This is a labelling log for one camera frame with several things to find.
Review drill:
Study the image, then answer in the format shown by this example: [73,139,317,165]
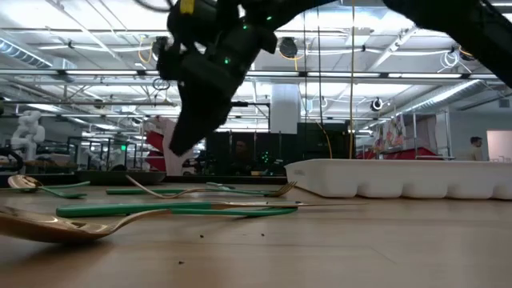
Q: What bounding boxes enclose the black partition panels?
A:
[205,130,298,176]

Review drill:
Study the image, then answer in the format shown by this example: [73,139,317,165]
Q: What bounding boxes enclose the red table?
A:
[355,146,438,161]

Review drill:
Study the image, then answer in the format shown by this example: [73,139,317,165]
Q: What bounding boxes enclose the red bin rack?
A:
[144,130,166,172]

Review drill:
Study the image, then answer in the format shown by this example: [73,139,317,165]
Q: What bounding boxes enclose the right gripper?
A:
[156,0,278,157]

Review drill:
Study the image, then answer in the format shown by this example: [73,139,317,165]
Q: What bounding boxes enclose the white cutlery tray organizer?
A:
[284,158,512,201]

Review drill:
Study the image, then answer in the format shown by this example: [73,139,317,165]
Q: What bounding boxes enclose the black cabinet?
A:
[296,122,354,160]

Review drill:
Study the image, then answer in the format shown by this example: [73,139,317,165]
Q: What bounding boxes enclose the gold spoon green handle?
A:
[0,206,299,244]
[6,174,88,200]

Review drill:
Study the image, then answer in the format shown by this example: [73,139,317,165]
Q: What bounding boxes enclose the colourful poster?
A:
[375,114,406,150]

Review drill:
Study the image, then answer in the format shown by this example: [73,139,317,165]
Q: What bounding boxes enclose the white humanoid robot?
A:
[10,110,46,162]

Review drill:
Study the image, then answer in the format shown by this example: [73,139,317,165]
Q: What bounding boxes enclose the black aluminium table frame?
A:
[0,171,288,187]

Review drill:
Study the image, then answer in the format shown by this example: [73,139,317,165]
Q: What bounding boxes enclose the white cloth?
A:
[158,115,196,176]

